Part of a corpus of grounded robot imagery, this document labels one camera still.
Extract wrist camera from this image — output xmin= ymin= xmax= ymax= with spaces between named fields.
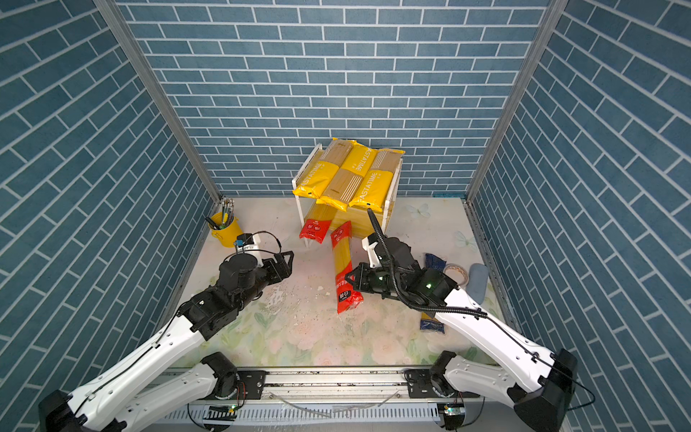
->
xmin=362 ymin=233 xmax=383 ymax=269
xmin=234 ymin=233 xmax=257 ymax=254

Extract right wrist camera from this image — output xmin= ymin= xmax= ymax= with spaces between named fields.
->
xmin=362 ymin=233 xmax=383 ymax=269

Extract yellow Pastatime pasta package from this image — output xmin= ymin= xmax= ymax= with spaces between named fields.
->
xmin=293 ymin=140 xmax=358 ymax=199

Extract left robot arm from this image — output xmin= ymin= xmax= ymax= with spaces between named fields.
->
xmin=39 ymin=251 xmax=294 ymax=431

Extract blue spaghetti package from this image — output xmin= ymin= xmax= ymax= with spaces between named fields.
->
xmin=419 ymin=253 xmax=446 ymax=334

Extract pens in cup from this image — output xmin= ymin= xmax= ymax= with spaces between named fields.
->
xmin=204 ymin=198 xmax=234 ymax=230

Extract yellow pen cup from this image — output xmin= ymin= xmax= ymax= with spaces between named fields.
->
xmin=209 ymin=212 xmax=243 ymax=248

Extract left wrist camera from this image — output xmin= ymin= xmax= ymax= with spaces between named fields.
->
xmin=234 ymin=233 xmax=257 ymax=254

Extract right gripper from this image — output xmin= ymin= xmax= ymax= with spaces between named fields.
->
xmin=344 ymin=261 xmax=406 ymax=295

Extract blue oval sponge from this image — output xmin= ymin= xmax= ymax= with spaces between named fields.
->
xmin=465 ymin=263 xmax=489 ymax=304

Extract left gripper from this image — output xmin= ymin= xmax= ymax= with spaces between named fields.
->
xmin=232 ymin=249 xmax=295 ymax=312

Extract white wooden two-tier shelf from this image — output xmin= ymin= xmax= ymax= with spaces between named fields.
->
xmin=292 ymin=144 xmax=403 ymax=238

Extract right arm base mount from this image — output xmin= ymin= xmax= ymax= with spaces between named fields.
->
xmin=403 ymin=351 xmax=480 ymax=399

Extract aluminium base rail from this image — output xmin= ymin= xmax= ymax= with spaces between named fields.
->
xmin=96 ymin=364 xmax=573 ymax=432

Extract red spaghetti package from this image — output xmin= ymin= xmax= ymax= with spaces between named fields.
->
xmin=299 ymin=203 xmax=337 ymax=244
xmin=330 ymin=221 xmax=363 ymax=314

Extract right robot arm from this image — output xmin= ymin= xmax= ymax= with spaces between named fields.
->
xmin=345 ymin=263 xmax=578 ymax=431

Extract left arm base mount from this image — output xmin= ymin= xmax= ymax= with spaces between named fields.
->
xmin=200 ymin=352 xmax=268 ymax=402

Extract tape roll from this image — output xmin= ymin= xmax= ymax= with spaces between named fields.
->
xmin=444 ymin=264 xmax=469 ymax=287

